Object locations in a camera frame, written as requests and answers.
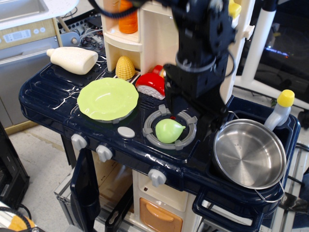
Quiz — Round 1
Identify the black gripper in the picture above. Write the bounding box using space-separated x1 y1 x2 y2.
164 57 228 135

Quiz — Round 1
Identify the light green toy pear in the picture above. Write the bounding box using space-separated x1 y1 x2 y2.
155 118 186 144

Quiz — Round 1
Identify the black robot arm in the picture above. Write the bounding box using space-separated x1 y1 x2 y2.
91 0 236 136

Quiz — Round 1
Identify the light green toy plate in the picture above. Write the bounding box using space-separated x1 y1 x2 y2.
77 77 139 121

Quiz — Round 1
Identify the red toy sushi piece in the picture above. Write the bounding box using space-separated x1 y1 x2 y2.
135 73 165 100

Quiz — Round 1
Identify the red toy ketchup bottle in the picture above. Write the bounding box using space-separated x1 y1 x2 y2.
152 65 166 78

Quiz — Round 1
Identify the grey oval button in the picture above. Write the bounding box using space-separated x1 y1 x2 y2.
117 127 135 138

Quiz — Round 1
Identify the stainless steel pot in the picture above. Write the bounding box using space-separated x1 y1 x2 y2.
212 111 287 203

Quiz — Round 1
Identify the grey right stove knob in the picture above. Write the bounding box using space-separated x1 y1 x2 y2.
148 169 167 187

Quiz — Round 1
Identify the grey stove knob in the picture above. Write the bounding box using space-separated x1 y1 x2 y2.
71 133 87 150
96 145 113 162
148 169 167 187

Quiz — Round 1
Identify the yellow toy corn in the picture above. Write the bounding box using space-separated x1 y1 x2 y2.
115 56 135 80

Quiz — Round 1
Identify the toy kitchen play set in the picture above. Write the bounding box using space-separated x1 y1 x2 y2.
19 0 300 232

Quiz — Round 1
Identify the grey toy faucet yellow cap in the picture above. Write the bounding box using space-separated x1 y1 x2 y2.
264 89 295 130

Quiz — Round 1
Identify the grey middle stove knob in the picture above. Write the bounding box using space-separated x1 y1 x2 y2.
96 145 113 162

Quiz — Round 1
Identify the orange toy carrot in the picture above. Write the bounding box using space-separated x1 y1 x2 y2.
118 0 138 34

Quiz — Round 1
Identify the yellow toy banana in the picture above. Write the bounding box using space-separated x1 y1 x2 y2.
228 0 241 19

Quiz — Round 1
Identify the orange toy drawer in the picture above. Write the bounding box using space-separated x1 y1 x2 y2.
140 198 183 232

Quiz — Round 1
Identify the grey left stove knob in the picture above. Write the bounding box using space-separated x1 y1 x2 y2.
71 133 87 150

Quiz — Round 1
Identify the white toy mayonnaise bottle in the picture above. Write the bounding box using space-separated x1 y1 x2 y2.
46 47 98 75

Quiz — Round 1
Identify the dark blue oven door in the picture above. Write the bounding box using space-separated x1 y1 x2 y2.
70 148 101 232

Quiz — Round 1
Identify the black computer case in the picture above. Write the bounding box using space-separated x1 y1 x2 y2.
0 126 29 209

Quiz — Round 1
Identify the yellow sponge object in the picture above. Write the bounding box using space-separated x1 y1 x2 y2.
8 216 27 232

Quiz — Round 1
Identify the grey toy burner ring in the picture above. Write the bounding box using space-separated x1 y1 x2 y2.
142 104 198 151

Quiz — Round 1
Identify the white pipe frame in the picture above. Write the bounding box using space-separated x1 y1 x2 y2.
235 0 309 110

